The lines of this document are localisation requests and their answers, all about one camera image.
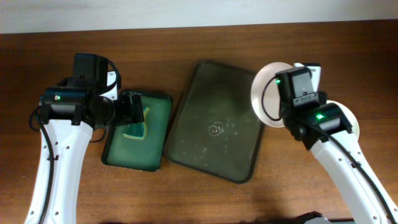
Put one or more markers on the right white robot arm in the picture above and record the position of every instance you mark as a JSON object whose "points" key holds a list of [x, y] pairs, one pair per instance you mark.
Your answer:
{"points": [[327, 133]]}

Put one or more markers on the white plate pink rim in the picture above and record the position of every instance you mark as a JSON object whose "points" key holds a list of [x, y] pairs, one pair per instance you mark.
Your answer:
{"points": [[265, 94]]}

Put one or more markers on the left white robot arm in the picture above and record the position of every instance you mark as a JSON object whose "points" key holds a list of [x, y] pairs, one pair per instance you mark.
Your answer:
{"points": [[67, 115]]}

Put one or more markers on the dark brown serving tray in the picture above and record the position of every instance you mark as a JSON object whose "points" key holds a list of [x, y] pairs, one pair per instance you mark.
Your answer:
{"points": [[215, 129]]}

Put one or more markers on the green and yellow sponge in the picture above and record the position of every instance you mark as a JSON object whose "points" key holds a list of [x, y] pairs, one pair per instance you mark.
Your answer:
{"points": [[138, 131]]}

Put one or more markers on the white plate green stain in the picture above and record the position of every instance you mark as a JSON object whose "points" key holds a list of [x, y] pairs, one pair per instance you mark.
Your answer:
{"points": [[350, 116]]}

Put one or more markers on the green rectangular tray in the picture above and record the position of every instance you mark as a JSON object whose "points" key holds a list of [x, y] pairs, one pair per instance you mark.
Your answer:
{"points": [[141, 154]]}

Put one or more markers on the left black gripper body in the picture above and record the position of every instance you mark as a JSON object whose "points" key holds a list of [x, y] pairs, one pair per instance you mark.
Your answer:
{"points": [[124, 112]]}

